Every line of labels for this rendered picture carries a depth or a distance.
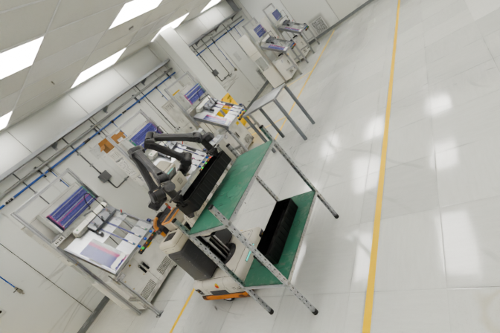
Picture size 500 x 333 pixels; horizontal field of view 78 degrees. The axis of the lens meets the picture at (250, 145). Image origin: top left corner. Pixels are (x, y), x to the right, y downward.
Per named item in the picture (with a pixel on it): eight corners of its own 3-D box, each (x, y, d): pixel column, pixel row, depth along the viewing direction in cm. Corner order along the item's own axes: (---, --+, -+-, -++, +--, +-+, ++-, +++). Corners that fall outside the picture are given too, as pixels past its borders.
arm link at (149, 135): (140, 140, 254) (139, 149, 247) (148, 129, 247) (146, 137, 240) (189, 159, 275) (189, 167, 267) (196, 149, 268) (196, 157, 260)
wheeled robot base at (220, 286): (205, 302, 302) (188, 288, 295) (231, 249, 348) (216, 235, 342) (253, 299, 260) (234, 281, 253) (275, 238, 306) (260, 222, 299)
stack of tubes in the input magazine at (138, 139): (162, 133, 493) (150, 120, 485) (143, 152, 456) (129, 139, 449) (158, 136, 501) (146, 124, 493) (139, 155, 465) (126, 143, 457)
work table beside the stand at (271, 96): (306, 140, 453) (273, 98, 431) (273, 153, 502) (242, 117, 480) (315, 122, 483) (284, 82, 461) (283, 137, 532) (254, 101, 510)
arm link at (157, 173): (140, 149, 239) (127, 154, 233) (140, 143, 236) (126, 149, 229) (171, 180, 217) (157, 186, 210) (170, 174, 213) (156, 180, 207)
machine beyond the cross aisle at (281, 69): (310, 60, 862) (268, 3, 810) (303, 73, 804) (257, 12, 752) (274, 83, 950) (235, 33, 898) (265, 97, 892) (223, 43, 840)
